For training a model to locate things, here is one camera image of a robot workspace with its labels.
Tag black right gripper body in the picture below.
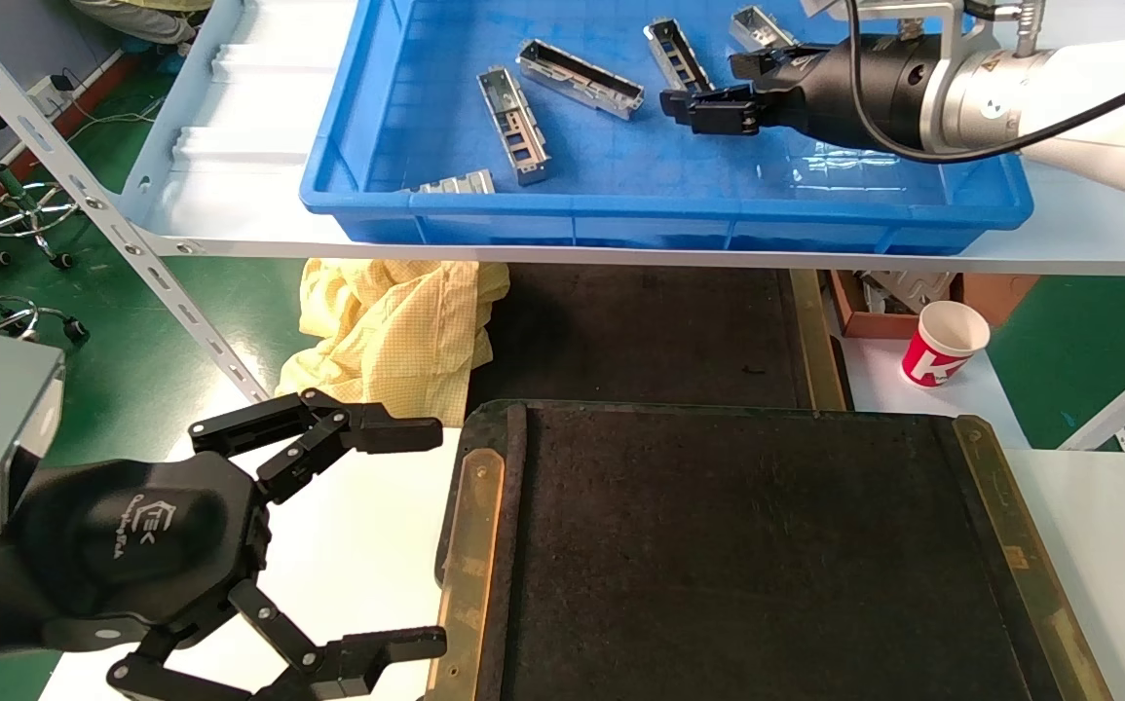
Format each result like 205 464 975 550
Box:
762 39 928 149

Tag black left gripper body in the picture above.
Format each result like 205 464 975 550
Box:
7 451 273 655

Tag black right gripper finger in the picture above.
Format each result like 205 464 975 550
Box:
661 84 768 135
730 47 821 81

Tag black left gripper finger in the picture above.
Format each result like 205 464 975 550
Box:
189 387 444 505
106 579 448 701

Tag slotted silver metal channel part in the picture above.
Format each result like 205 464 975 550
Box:
643 18 717 95

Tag small silver metal part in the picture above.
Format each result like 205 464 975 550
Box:
404 169 497 196

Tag clear plastic film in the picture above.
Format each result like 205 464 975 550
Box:
794 136 899 181

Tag yellow cloth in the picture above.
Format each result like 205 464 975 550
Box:
275 258 511 427

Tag blue plastic tray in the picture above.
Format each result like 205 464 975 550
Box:
299 0 1033 256

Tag metal parts in cardboard box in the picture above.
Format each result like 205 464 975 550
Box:
862 273 955 314

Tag brown cardboard box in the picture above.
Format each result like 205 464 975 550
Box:
827 271 1040 340

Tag black mat with brass strip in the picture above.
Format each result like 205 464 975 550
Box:
469 263 850 410

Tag white metal shelf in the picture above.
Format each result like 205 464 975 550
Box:
119 0 1125 278

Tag red and white paper cup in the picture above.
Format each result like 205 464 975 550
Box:
901 300 992 388

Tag black work mat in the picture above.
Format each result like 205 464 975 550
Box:
435 399 1113 701

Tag grey perforated shelf bar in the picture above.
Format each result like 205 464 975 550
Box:
0 0 271 405

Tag white power strip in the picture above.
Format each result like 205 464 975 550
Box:
28 73 76 113

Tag person in pale workwear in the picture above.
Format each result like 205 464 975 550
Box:
70 0 217 48

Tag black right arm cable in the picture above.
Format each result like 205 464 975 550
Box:
844 0 1125 165

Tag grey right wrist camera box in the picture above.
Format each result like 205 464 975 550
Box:
801 0 987 48

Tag white floor cable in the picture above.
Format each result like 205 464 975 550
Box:
70 92 169 137

